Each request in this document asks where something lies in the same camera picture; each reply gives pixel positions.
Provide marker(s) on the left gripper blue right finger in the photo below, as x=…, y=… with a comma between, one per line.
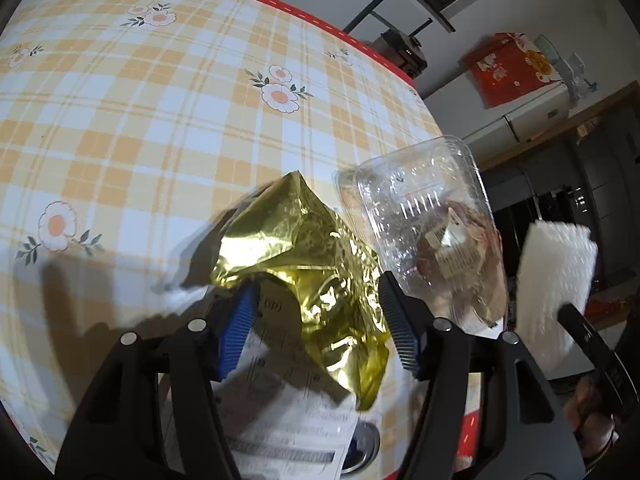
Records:
x=408, y=319

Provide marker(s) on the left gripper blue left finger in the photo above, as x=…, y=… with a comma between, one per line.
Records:
x=236, y=317

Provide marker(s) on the gold foil wrapper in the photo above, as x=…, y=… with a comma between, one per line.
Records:
x=283, y=232

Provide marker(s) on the clear plastic clamshell box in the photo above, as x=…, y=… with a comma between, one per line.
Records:
x=425, y=211

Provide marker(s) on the white printed paper label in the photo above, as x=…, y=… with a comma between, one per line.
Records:
x=283, y=415

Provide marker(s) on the white foam net sleeve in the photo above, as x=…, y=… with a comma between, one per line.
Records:
x=556, y=268

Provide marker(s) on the crushed blue soda can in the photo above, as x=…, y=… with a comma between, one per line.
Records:
x=363, y=448

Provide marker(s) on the person's right hand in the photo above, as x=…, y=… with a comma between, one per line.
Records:
x=593, y=429

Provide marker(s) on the white refrigerator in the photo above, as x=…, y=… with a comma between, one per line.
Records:
x=460, y=111

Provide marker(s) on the yellow plaid tablecloth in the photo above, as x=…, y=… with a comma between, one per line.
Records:
x=128, y=128

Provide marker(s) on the brown electric pressure cooker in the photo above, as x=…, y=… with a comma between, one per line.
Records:
x=405, y=52

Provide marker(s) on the red cloth on refrigerator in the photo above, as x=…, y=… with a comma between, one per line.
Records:
x=508, y=65

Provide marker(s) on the black metal shelf rack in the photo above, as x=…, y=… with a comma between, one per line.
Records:
x=374, y=17

